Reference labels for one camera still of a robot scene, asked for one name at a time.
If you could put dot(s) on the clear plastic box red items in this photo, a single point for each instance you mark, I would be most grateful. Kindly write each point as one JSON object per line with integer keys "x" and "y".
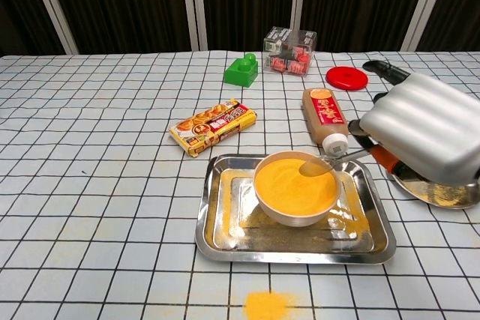
{"x": 288, "y": 55}

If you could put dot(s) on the beige bowl of yellow powder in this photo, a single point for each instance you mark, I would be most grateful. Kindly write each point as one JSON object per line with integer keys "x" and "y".
{"x": 292, "y": 192}

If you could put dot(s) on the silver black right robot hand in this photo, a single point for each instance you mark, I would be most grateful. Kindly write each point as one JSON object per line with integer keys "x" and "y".
{"x": 423, "y": 125}

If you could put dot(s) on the white black checkered tablecloth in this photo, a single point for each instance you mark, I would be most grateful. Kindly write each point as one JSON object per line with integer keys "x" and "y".
{"x": 93, "y": 185}

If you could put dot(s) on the round stainless steel plate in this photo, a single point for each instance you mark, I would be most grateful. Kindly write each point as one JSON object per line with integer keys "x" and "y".
{"x": 442, "y": 196}

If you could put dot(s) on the rectangular stainless steel tray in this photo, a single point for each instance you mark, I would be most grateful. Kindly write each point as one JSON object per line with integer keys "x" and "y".
{"x": 292, "y": 250}

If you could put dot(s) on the spilled yellow powder pile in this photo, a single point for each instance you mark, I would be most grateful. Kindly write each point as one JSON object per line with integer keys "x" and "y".
{"x": 266, "y": 307}

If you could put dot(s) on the brown juice bottle red label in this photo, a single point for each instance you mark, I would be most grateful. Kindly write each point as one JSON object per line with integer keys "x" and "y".
{"x": 324, "y": 117}

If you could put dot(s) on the green toy building block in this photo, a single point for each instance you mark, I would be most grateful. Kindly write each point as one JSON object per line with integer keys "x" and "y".
{"x": 240, "y": 73}

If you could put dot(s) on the metal spoon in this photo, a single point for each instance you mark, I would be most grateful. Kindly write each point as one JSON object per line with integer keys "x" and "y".
{"x": 313, "y": 168}

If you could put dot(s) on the red round plastic disc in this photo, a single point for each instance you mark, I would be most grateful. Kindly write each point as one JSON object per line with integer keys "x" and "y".
{"x": 347, "y": 78}

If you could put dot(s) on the yellow snack package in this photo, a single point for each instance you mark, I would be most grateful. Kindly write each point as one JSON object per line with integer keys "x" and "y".
{"x": 213, "y": 127}

